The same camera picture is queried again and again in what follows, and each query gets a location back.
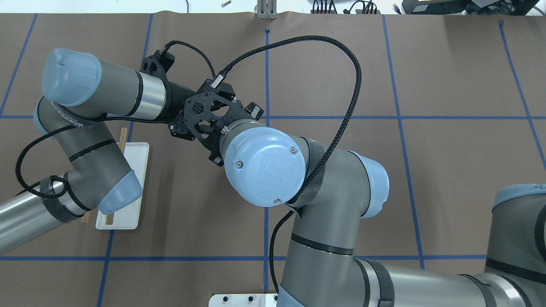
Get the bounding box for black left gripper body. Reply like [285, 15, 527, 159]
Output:
[164, 81, 197, 124]

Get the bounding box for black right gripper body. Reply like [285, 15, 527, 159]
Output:
[169, 83, 264, 167]

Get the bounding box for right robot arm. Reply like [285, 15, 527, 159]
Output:
[169, 82, 545, 307]

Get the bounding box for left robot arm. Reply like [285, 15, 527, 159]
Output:
[1, 48, 194, 254]

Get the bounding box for white rack base tray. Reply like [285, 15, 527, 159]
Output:
[95, 142, 150, 231]

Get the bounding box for inner wooden rack bar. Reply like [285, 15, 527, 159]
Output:
[105, 127, 129, 226]

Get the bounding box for wooden rack bar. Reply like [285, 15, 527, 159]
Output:
[105, 127, 129, 226]
[80, 212, 90, 224]

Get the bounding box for outer wooden rack bar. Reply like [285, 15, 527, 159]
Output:
[80, 212, 90, 224]

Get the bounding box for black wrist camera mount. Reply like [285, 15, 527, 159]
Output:
[139, 49, 175, 80]

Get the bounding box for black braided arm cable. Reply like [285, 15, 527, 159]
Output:
[15, 41, 216, 200]

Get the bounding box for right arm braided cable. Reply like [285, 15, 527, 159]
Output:
[218, 36, 362, 295]

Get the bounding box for aluminium frame post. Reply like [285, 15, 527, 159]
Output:
[255, 0, 278, 20]

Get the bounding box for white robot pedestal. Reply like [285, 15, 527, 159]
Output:
[208, 293, 279, 307]

